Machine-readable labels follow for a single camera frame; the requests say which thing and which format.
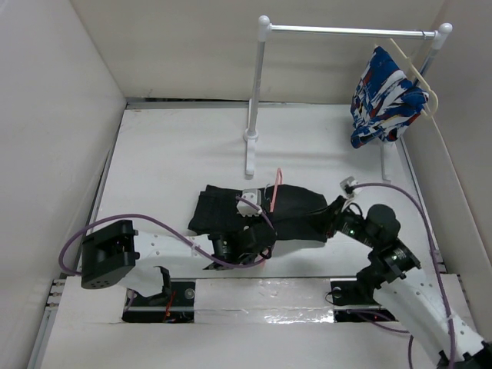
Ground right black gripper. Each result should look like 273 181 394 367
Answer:
301 194 378 248

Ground black trousers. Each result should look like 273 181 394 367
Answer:
187 183 328 244

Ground pink plastic hanger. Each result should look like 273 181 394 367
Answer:
269 168 283 214

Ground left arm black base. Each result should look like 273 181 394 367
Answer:
122 267 196 324

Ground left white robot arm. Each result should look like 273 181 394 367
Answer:
81 220 275 305

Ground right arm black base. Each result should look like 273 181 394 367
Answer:
324 277 397 324

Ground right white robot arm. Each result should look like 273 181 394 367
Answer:
326 197 491 368

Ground cream plastic hanger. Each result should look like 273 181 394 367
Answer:
389 38 439 119

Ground blue white patterned garment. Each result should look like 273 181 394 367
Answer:
350 46 429 148

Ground white metal clothes rack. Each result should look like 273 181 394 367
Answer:
243 15 454 178

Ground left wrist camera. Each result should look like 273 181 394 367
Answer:
236 188 262 218

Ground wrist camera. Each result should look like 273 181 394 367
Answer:
340 176 359 200
236 188 262 218

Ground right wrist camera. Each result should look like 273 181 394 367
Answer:
340 176 359 200

